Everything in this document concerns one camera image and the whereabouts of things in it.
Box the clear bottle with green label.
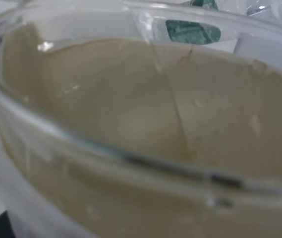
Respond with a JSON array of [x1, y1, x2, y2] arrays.
[[165, 0, 282, 45]]

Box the glass cup with blue sleeve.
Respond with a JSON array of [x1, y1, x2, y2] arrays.
[[0, 0, 282, 238]]

